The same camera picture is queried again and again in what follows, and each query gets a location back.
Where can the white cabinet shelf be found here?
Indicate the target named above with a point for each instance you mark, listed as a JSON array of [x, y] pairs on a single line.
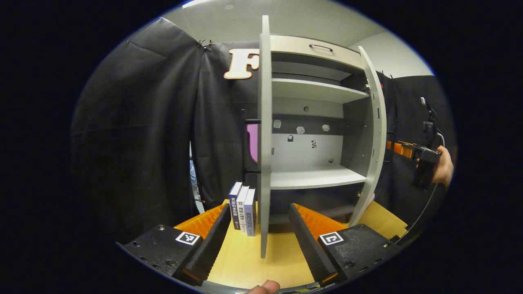
[[314, 90], [314, 177]]

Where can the white and grey cabinet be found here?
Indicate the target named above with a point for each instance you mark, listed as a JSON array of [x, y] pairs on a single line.
[[353, 134]]

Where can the dark blue book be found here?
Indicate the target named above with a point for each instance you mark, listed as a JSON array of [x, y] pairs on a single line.
[[234, 208]]

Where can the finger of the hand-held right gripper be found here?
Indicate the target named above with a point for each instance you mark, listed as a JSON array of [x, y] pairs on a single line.
[[402, 150]]

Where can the white cabinet door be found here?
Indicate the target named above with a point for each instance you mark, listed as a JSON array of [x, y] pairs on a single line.
[[265, 143], [378, 122]]

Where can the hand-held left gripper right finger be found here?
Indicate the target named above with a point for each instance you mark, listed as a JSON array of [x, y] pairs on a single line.
[[308, 245]]

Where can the white book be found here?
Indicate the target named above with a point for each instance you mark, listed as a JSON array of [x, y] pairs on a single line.
[[242, 212]]

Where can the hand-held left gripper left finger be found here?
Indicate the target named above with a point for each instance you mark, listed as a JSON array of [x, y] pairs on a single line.
[[214, 245]]

